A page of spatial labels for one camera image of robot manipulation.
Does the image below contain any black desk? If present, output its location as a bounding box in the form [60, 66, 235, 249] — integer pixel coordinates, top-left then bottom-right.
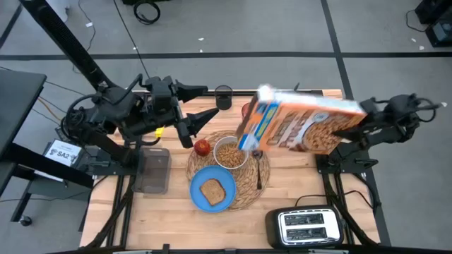
[0, 68, 95, 224]

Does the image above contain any round woven placemat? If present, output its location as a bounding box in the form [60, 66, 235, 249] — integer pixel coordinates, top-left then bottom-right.
[186, 129, 271, 212]

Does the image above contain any thin black floor cable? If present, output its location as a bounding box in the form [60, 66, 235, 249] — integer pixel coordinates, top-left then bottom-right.
[112, 0, 151, 79]

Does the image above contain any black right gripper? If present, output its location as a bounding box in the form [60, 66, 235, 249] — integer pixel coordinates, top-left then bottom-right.
[333, 111, 382, 146]

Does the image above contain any white SA2 label sheet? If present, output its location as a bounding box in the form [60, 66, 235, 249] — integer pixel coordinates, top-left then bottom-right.
[44, 140, 83, 167]

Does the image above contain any brown toast slice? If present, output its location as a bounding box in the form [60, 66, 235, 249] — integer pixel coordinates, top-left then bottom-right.
[199, 178, 227, 207]

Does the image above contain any black camera stand pole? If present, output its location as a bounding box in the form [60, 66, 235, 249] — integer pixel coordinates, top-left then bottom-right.
[19, 0, 121, 92]

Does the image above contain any black and silver toaster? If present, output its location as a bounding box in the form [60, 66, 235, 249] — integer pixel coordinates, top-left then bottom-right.
[264, 205, 345, 250]

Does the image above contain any white bowl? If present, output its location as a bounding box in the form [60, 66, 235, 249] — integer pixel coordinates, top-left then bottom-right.
[213, 135, 250, 171]

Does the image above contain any brown cereal pile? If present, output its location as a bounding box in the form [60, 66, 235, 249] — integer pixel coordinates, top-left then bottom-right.
[216, 140, 246, 169]

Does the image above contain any black toaster power cable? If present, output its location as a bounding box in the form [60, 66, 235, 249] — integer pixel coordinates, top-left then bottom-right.
[294, 189, 381, 213]

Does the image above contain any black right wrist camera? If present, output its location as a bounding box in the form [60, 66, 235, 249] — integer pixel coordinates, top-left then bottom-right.
[359, 97, 379, 114]

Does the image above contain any orange cereal box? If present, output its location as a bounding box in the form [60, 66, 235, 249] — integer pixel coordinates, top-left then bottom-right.
[235, 83, 368, 156]

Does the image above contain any black spoon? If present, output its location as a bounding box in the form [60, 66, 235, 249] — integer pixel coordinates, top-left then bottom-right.
[252, 150, 264, 191]

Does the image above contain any black mesh cup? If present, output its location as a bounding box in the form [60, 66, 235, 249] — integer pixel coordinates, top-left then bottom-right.
[214, 84, 234, 111]

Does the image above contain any black floor equipment box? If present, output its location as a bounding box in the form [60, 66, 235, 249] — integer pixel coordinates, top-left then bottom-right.
[415, 0, 452, 49]

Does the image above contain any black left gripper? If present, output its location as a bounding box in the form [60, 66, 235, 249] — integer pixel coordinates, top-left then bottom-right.
[139, 80, 220, 150]

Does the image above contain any clear grey plastic bin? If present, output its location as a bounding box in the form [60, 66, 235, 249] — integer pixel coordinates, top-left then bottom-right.
[132, 147, 173, 195]

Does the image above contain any coiled black floor cable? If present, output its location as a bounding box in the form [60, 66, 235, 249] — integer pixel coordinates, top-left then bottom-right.
[133, 0, 162, 25]

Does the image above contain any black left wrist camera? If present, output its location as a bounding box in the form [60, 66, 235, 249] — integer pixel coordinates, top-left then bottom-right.
[144, 75, 174, 95]

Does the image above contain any black metal table frame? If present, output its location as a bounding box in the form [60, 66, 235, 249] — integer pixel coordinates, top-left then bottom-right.
[86, 90, 383, 248]

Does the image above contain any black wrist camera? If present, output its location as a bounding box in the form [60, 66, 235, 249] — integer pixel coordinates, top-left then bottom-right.
[144, 75, 174, 95]
[359, 97, 379, 114]

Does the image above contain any blue plate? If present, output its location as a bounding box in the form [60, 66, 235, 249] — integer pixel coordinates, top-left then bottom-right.
[189, 165, 237, 214]

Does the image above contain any red apple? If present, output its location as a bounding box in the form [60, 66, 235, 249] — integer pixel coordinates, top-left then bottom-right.
[193, 138, 212, 157]

